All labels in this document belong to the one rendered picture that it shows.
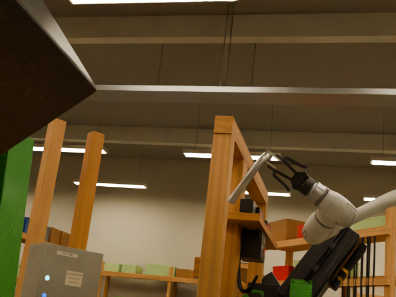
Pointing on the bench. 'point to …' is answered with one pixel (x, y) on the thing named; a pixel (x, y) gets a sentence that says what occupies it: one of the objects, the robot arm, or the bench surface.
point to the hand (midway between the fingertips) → (271, 159)
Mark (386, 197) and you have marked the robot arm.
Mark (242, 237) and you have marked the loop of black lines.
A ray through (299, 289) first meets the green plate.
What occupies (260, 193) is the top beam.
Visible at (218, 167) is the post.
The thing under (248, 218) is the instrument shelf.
